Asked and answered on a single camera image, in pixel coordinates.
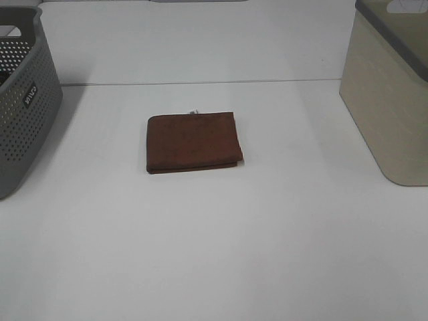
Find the brown towel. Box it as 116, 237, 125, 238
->
146, 112, 243, 174

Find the beige plastic storage bin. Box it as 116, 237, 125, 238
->
339, 1, 427, 187

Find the grey perforated plastic basket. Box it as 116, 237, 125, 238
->
1, 6, 63, 199

